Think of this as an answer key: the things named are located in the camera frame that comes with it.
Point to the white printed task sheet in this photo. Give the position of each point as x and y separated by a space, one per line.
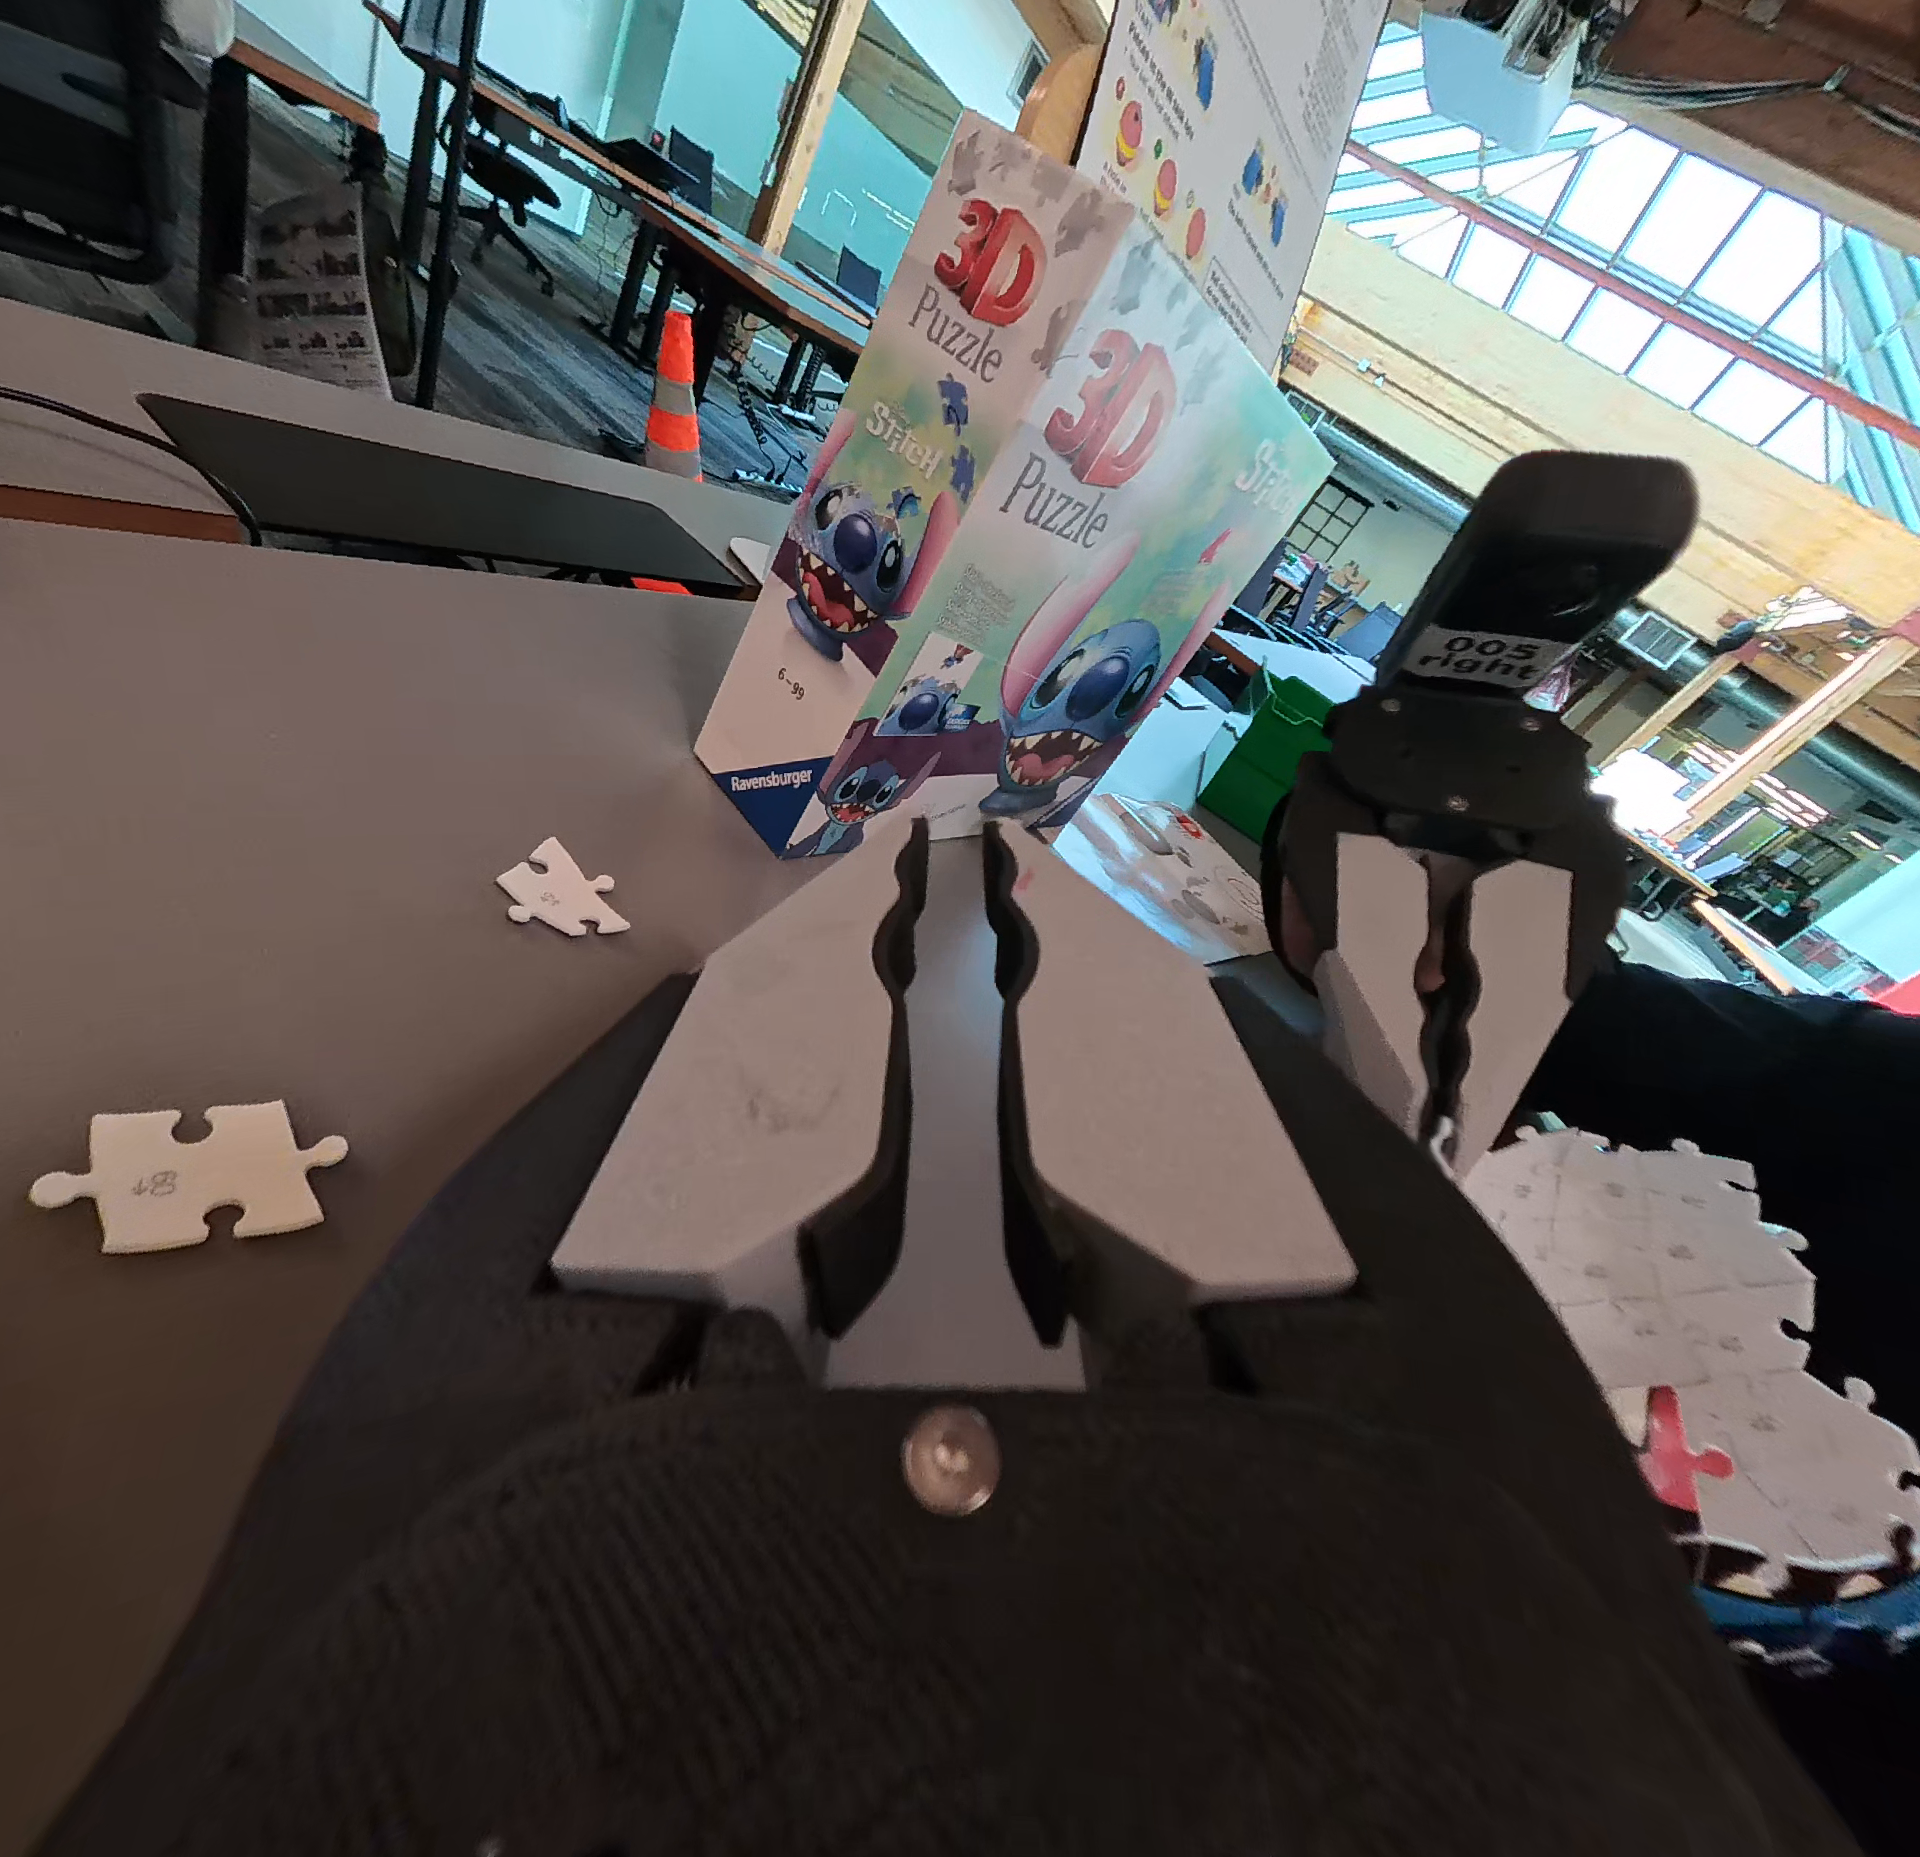
1231 117

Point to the white printed bag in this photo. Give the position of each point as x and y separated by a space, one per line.
315 297

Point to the partly built puzzle ball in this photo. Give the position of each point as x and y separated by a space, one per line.
1650 1255

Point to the black office chair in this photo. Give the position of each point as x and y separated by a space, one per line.
502 184
75 87

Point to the orange traffic cone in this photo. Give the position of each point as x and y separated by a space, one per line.
674 403

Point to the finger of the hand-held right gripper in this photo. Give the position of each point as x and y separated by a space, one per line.
1522 971
1373 957

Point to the puzzle pieces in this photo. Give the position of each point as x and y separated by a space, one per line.
180 1180

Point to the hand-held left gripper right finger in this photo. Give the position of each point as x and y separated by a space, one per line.
1169 1137

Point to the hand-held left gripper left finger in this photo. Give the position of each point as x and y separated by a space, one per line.
734 1122

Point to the blue puzzle ball stand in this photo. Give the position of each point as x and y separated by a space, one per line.
1815 1625

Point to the person's right forearm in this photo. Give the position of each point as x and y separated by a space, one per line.
1727 1077

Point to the black desk pad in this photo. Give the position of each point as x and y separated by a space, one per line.
450 500

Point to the puzzle instruction leaflet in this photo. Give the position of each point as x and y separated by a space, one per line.
1169 867

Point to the printed cardboard puzzle box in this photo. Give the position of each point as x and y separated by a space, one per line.
959 538

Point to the background office desk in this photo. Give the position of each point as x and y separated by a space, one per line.
705 258

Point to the green storage bin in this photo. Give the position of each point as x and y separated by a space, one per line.
1260 764

